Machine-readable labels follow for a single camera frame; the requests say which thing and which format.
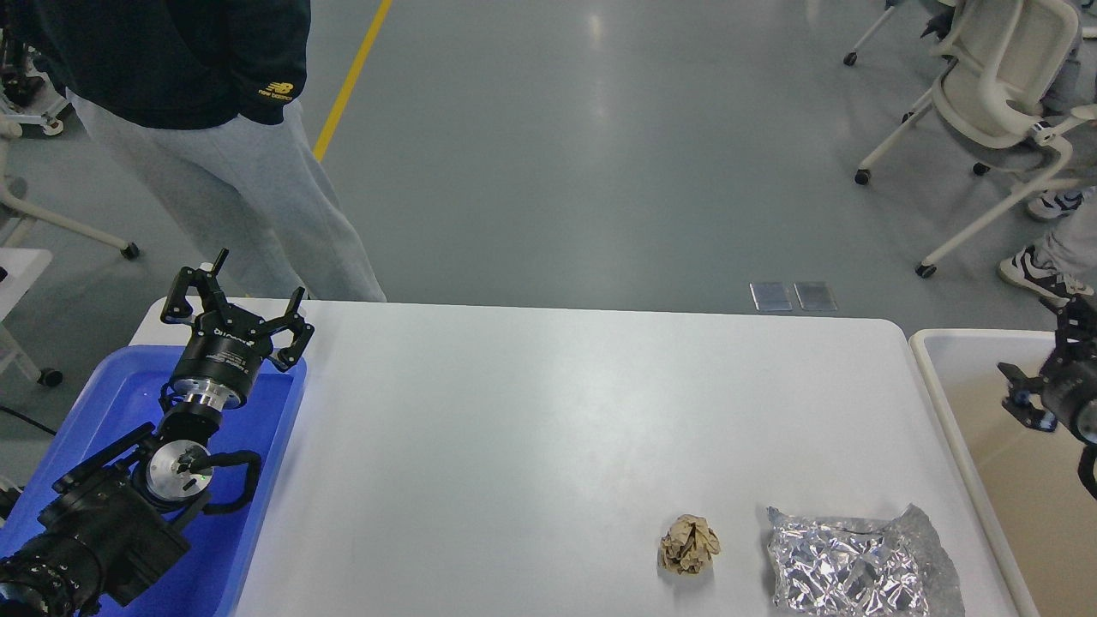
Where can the crumpled brown paper ball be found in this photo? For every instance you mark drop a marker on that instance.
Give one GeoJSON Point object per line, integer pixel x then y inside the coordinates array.
{"type": "Point", "coordinates": [689, 546]}

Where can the metal floor plate left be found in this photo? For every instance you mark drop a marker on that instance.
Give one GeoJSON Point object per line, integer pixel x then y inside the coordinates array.
{"type": "Point", "coordinates": [770, 297]}

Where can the white office chair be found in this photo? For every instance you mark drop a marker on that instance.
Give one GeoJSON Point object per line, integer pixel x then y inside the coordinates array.
{"type": "Point", "coordinates": [1002, 58]}

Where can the person in grey trousers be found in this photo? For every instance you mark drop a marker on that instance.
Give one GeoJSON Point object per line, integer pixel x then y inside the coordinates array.
{"type": "Point", "coordinates": [200, 100]}

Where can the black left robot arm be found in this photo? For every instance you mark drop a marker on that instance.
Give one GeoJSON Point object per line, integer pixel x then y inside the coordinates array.
{"type": "Point", "coordinates": [116, 524]}

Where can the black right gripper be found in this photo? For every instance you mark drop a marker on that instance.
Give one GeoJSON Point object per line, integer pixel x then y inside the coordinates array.
{"type": "Point", "coordinates": [1073, 387]}

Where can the metal floor plate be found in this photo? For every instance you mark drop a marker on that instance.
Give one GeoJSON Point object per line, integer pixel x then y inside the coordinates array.
{"type": "Point", "coordinates": [770, 297]}
{"type": "Point", "coordinates": [815, 297]}

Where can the white plastic bin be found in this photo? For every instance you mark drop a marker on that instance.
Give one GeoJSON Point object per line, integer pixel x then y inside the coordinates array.
{"type": "Point", "coordinates": [1038, 520]}

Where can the white sneaker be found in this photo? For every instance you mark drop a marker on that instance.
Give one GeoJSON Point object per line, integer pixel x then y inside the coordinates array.
{"type": "Point", "coordinates": [1052, 285]}

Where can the metal floor plate right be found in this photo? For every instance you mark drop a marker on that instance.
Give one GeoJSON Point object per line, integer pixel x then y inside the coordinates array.
{"type": "Point", "coordinates": [815, 297]}

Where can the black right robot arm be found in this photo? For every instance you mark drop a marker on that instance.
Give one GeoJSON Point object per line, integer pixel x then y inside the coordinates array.
{"type": "Point", "coordinates": [1085, 468]}

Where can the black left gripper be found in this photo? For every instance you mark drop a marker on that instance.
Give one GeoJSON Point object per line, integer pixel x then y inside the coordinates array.
{"type": "Point", "coordinates": [221, 360]}

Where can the crumpled silver foil bag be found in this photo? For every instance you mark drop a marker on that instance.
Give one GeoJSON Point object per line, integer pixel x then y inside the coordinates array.
{"type": "Point", "coordinates": [852, 566]}

